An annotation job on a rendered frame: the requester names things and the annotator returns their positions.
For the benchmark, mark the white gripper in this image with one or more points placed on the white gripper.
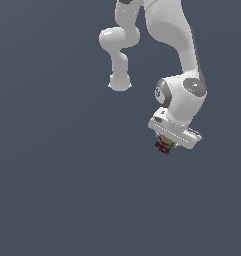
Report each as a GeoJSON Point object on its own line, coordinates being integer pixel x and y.
{"type": "Point", "coordinates": [173, 130]}

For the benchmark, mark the multicoloured puzzle cube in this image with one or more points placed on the multicoloured puzzle cube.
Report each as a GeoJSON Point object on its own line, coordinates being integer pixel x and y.
{"type": "Point", "coordinates": [164, 146]}

